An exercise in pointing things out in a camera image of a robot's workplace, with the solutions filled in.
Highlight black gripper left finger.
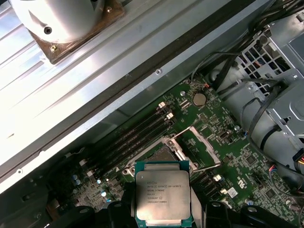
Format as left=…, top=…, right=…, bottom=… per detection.
left=71, top=182, right=136, bottom=228

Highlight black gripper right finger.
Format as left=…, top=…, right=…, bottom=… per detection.
left=190, top=189, right=276, bottom=228

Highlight CPU with silver top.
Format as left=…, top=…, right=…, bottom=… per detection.
left=134, top=160, right=192, bottom=228

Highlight metal socket cover frame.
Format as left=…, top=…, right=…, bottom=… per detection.
left=169, top=125, right=226, bottom=172

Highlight RAM slot with white clips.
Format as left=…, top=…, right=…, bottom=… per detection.
left=87, top=113, right=174, bottom=178
left=79, top=101, right=167, bottom=167
left=191, top=173, right=222, bottom=198

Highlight RAM slot with black clips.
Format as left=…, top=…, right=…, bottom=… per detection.
left=94, top=120, right=176, bottom=176
left=83, top=108, right=171, bottom=171

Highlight CPU socket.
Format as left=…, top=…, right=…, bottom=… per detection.
left=121, top=135, right=190, bottom=178

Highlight green motherboard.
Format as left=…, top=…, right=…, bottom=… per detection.
left=64, top=73, right=304, bottom=228

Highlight round coin battery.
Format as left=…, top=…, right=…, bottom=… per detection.
left=192, top=92, right=207, bottom=107

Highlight black PC case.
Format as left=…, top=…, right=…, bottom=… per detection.
left=0, top=0, right=304, bottom=228

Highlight grey metal drive cage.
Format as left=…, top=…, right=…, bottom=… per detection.
left=213, top=14, right=304, bottom=171

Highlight orange and red wires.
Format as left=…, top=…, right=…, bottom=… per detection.
left=293, top=152, right=304, bottom=173

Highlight thick black cable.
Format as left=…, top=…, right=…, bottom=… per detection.
left=242, top=78, right=285, bottom=152

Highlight thin black cable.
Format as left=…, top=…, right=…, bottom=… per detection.
left=191, top=51, right=238, bottom=90

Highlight square brown base plate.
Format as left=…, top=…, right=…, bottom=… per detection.
left=28, top=0, right=126, bottom=65

